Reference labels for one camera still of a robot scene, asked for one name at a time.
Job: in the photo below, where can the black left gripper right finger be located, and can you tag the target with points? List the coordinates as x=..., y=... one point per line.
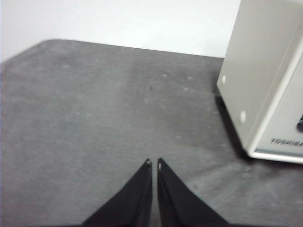
x=180, y=208

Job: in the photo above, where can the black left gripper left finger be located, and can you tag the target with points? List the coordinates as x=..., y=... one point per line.
x=127, y=208

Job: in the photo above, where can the cream white toaster oven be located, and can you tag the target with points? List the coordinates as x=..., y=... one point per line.
x=251, y=71

